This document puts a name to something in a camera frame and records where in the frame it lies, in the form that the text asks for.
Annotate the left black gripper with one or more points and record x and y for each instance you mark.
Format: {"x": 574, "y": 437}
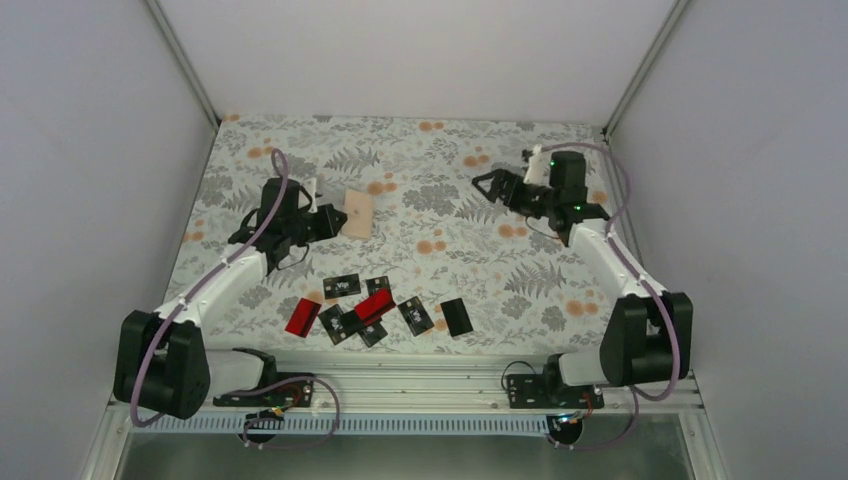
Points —
{"x": 329, "y": 229}

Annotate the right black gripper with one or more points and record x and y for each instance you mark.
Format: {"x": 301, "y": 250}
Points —
{"x": 500, "y": 177}

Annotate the plain black card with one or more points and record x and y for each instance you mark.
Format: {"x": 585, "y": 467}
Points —
{"x": 456, "y": 317}

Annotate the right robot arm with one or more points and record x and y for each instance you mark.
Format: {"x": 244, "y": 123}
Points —
{"x": 647, "y": 342}

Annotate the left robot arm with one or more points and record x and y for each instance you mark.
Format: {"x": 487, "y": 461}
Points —
{"x": 163, "y": 362}

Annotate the black VIP card top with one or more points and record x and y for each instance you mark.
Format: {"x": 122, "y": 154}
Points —
{"x": 341, "y": 286}

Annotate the black card small top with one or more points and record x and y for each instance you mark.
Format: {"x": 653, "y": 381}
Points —
{"x": 377, "y": 284}

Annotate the red card left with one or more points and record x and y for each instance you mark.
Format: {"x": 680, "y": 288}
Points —
{"x": 302, "y": 318}

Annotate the red card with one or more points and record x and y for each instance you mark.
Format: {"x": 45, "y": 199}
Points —
{"x": 302, "y": 318}
{"x": 371, "y": 309}

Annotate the black VIP card lower-left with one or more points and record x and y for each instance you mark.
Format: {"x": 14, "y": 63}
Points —
{"x": 333, "y": 322}

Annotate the red card centre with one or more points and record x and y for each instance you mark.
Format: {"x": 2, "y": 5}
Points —
{"x": 371, "y": 309}

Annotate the black card bottom centre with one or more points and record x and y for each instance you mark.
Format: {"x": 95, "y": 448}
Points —
{"x": 373, "y": 334}

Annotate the black card right of pile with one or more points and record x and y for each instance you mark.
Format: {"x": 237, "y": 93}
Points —
{"x": 415, "y": 316}

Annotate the floral table mat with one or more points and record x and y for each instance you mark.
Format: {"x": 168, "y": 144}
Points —
{"x": 434, "y": 236}

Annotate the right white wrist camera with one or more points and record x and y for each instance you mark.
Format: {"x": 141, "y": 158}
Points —
{"x": 535, "y": 165}

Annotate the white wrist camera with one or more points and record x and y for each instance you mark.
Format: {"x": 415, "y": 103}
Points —
{"x": 535, "y": 165}
{"x": 310, "y": 194}

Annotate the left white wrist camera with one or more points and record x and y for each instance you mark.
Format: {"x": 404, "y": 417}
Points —
{"x": 310, "y": 194}

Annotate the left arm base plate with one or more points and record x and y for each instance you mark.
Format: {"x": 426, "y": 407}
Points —
{"x": 287, "y": 390}

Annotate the aluminium rail frame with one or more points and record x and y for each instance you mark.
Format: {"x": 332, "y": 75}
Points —
{"x": 371, "y": 382}

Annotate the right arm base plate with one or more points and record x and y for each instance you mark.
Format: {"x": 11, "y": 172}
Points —
{"x": 534, "y": 391}

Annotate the grey cable duct strip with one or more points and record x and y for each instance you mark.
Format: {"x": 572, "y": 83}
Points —
{"x": 360, "y": 424}

